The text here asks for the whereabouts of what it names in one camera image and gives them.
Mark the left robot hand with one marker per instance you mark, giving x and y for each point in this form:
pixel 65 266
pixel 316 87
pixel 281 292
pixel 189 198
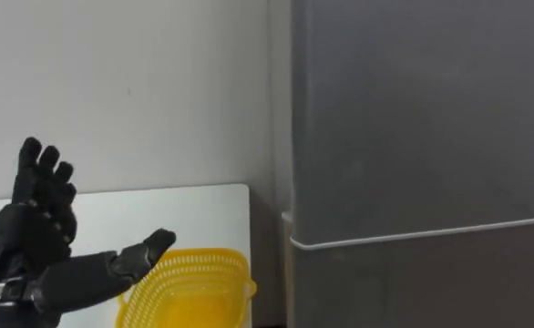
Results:
pixel 30 246

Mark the grey fridge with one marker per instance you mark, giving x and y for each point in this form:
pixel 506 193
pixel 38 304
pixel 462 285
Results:
pixel 426 164

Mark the white table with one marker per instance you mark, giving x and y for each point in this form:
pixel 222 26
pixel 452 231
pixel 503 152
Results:
pixel 171 218

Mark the yellow plastic basket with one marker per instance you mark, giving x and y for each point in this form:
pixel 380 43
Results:
pixel 194 291

